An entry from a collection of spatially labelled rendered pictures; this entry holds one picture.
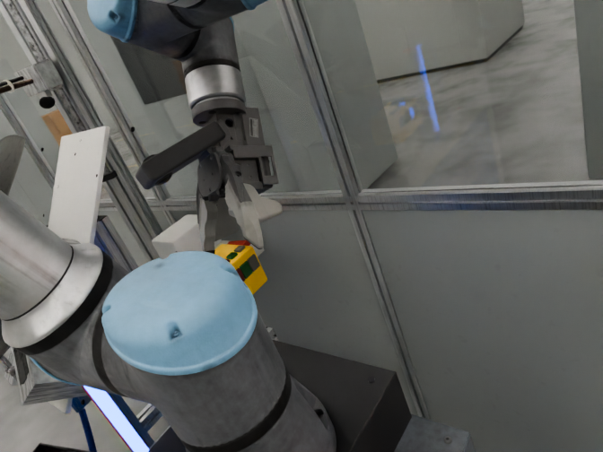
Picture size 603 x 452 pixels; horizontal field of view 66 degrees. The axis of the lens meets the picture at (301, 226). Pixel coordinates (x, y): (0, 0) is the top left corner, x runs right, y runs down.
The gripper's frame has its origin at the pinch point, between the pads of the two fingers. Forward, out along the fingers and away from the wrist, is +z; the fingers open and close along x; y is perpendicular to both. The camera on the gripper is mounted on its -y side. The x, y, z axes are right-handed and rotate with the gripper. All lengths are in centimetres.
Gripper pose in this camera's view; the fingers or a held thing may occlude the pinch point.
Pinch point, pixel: (228, 259)
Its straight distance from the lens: 58.7
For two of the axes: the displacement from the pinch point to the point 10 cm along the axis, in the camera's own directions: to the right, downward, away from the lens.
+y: 8.3, -0.9, 5.6
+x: -5.3, 1.9, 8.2
